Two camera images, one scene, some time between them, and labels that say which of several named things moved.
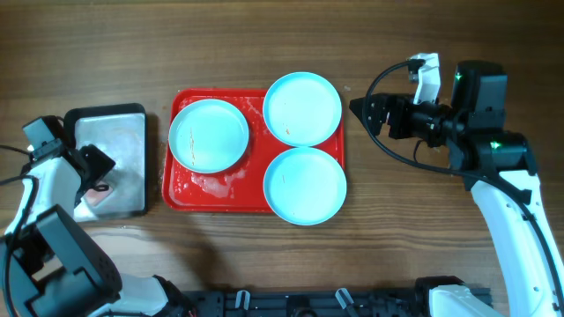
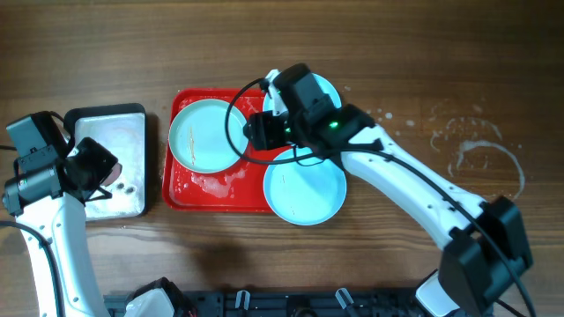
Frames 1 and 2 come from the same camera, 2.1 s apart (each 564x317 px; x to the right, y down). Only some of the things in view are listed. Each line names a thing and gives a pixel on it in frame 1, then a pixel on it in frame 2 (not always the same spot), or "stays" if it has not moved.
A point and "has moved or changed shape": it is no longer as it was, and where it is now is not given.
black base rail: (359, 303) stays
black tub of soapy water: (119, 130) stays
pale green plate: (208, 136) stays
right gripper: (394, 117) -> (263, 132)
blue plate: (305, 186) stays
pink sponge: (95, 197) has moved or changed shape
